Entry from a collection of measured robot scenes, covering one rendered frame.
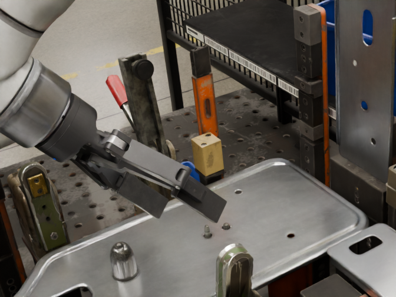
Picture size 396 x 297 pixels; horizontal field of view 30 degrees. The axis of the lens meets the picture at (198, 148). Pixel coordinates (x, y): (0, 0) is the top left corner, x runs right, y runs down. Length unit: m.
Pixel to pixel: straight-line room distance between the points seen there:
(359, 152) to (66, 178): 0.84
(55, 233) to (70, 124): 0.28
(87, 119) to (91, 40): 3.54
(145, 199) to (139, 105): 0.15
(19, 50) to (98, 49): 3.45
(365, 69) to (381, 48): 0.05
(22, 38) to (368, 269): 0.50
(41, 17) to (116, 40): 3.53
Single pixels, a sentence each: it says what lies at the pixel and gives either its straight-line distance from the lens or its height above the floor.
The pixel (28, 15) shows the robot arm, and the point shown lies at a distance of 0.76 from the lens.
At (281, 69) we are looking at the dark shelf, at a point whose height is 1.03.
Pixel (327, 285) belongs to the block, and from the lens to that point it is 0.96.
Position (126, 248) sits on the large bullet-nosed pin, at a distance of 0.95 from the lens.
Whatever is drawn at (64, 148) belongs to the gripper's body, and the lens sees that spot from 0.83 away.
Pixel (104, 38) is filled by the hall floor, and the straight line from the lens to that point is 4.36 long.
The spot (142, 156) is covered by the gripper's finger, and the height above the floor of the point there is 1.21.
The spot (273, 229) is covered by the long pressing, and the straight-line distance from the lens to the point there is 1.02.
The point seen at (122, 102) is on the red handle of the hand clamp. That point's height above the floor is 1.12.
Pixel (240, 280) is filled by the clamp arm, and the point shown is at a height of 1.07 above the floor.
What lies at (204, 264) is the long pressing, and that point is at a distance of 0.97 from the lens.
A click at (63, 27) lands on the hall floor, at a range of 4.63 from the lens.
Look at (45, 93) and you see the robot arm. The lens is 0.81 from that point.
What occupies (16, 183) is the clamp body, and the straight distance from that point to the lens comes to 1.08.
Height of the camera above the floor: 1.63
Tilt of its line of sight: 31 degrees down
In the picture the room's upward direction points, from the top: 7 degrees counter-clockwise
